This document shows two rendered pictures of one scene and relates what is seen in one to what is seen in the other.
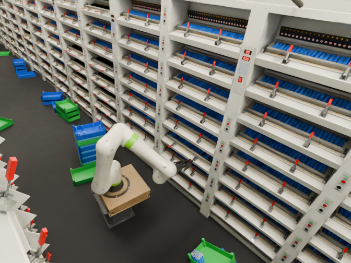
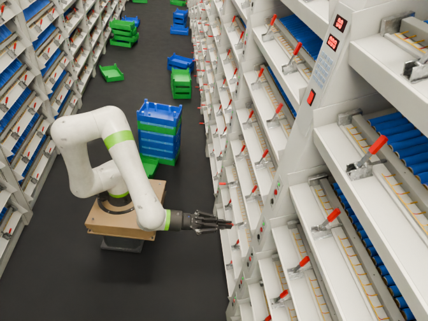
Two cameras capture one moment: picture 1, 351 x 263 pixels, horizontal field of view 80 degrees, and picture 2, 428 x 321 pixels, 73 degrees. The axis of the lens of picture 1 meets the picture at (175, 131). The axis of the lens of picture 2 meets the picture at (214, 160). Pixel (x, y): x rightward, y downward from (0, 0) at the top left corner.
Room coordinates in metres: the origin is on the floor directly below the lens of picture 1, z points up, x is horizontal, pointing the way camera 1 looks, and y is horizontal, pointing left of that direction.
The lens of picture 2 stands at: (0.66, -0.57, 1.67)
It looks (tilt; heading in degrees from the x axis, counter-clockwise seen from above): 41 degrees down; 38
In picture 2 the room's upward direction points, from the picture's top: 9 degrees clockwise
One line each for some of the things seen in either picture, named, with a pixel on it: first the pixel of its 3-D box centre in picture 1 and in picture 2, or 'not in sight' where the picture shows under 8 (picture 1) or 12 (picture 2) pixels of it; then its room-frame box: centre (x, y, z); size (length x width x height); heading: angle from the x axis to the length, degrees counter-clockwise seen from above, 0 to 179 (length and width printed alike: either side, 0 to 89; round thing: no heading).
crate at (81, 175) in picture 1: (86, 172); (137, 166); (1.60, 0.91, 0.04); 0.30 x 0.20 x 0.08; 124
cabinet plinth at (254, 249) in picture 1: (185, 186); not in sight; (1.59, -0.17, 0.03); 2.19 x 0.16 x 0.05; 49
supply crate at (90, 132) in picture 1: (89, 129); (160, 112); (1.86, 0.94, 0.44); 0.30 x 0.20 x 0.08; 125
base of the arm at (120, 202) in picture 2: (107, 185); (110, 191); (1.16, 0.50, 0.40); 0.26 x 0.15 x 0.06; 127
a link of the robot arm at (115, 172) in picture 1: (112, 173); (114, 178); (1.18, 0.46, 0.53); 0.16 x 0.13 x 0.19; 167
